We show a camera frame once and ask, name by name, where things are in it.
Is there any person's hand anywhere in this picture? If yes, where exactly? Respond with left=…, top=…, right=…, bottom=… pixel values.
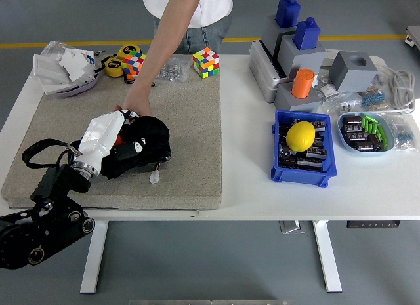
left=114, top=90, right=154, bottom=117

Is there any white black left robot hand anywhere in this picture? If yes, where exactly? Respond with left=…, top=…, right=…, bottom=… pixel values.
left=77, top=109, right=148, bottom=170

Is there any black rag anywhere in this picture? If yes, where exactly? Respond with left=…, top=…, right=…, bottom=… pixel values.
left=100, top=115, right=171, bottom=180

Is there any black desk control panel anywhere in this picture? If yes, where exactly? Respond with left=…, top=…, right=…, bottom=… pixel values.
left=346, top=220, right=401, bottom=229

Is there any colourful Rubik's cube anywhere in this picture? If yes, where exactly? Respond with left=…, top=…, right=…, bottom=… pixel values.
left=192, top=47, right=221, bottom=79
left=123, top=51, right=147, bottom=80

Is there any yellow tape measure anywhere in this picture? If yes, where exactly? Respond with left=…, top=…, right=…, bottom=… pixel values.
left=117, top=44, right=142, bottom=61
left=104, top=56, right=125, bottom=78

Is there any purple tray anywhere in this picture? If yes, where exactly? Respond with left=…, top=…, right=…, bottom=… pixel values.
left=55, top=73, right=100, bottom=98

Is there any clear bag of nuts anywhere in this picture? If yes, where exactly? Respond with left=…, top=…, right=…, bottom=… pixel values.
left=156, top=56, right=192, bottom=84

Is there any grey-brown mat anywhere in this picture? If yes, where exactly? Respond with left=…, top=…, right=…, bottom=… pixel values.
left=1, top=67, right=224, bottom=211

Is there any white flat tray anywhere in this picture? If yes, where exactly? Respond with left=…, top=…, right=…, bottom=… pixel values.
left=41, top=78, right=83, bottom=96

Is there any white plastic part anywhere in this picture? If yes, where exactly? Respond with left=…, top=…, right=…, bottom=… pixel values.
left=60, top=48, right=93, bottom=83

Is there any white square plastic lid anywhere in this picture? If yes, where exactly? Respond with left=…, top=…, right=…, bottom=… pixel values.
left=33, top=53, right=70, bottom=87

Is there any clear plastic bag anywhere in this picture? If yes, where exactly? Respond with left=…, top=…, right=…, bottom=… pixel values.
left=39, top=40, right=99, bottom=70

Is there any person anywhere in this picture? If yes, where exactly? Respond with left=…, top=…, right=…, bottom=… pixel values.
left=140, top=0, right=234, bottom=56

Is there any white table leg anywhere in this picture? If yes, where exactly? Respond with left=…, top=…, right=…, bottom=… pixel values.
left=312, top=220, right=343, bottom=293
left=79, top=220, right=109, bottom=295

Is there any grey block holder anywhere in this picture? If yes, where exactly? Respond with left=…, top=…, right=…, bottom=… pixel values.
left=274, top=83, right=322, bottom=114
left=277, top=34, right=327, bottom=78
left=266, top=14, right=298, bottom=56

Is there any yellow lemon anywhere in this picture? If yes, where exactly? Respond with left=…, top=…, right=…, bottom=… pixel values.
left=285, top=121, right=316, bottom=153

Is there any orange cylinder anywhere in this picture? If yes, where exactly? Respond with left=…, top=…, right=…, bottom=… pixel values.
left=291, top=68, right=316, bottom=99

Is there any blue peg block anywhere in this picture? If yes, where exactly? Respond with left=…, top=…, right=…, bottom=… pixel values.
left=293, top=17, right=322, bottom=51
left=274, top=0, right=302, bottom=28

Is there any blue plastic bin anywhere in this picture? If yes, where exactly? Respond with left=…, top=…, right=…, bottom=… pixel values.
left=270, top=110, right=338, bottom=188

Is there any small white connector part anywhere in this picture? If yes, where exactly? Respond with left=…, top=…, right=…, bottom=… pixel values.
left=315, top=77, right=337, bottom=98

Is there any clear bag with plug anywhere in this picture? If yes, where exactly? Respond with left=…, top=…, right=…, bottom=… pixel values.
left=320, top=91, right=364, bottom=117

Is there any grey block with round hole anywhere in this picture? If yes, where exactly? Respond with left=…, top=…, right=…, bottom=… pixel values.
left=329, top=51, right=379, bottom=93

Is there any light blue dish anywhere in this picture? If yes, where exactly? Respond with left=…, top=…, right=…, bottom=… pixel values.
left=337, top=112, right=396, bottom=157

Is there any bag of blue resistors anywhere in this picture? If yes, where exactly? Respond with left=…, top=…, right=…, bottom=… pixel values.
left=382, top=112, right=418, bottom=152
left=359, top=85, right=391, bottom=112

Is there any white cart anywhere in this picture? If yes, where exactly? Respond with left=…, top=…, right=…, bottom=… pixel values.
left=404, top=25, right=420, bottom=50

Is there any black strap loop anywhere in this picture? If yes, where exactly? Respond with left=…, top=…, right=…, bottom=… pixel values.
left=123, top=75, right=157, bottom=88

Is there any white plug with wires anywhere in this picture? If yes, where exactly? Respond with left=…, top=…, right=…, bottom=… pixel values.
left=148, top=160, right=163, bottom=184

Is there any light grey electrical enclosure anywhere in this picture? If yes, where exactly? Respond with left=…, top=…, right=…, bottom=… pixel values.
left=248, top=39, right=296, bottom=104

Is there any grey metal bracket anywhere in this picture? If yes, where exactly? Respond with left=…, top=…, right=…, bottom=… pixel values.
left=278, top=220, right=306, bottom=235

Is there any white coiled cable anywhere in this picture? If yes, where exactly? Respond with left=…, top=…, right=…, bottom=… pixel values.
left=373, top=64, right=417, bottom=115

